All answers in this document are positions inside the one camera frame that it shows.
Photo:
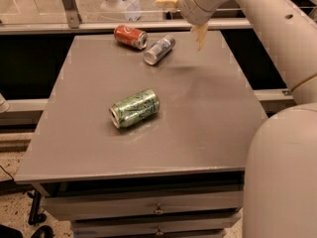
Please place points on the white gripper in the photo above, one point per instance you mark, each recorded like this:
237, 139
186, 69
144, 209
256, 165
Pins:
192, 4

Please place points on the blue silver redbull can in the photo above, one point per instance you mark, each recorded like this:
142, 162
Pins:
159, 49

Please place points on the red coke can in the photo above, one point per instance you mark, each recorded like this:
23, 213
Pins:
131, 37

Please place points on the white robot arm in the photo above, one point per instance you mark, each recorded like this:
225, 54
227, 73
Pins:
280, 198

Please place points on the green soda can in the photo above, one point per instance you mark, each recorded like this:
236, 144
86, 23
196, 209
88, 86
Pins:
134, 109

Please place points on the grey drawer cabinet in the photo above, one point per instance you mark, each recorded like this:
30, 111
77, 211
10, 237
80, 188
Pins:
197, 141

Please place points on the upper metal drawer knob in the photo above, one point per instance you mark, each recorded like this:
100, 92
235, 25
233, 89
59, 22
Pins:
158, 210

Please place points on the metal drawer knob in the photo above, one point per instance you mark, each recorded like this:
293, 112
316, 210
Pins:
159, 232
158, 210

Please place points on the lower grey drawer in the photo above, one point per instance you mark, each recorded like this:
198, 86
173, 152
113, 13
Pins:
123, 227

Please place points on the grey drawer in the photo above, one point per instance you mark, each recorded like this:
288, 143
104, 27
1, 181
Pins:
123, 227
124, 205

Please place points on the lower metal drawer knob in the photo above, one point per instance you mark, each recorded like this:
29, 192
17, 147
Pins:
159, 232

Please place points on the upper grey drawer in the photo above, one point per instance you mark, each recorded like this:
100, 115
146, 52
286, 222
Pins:
124, 205

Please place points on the white pedestal base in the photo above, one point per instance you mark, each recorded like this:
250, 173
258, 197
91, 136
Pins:
120, 10

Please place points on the left metal rail bracket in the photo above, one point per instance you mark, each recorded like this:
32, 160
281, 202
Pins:
71, 12

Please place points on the horizontal metal rail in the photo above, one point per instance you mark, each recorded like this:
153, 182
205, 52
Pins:
108, 27

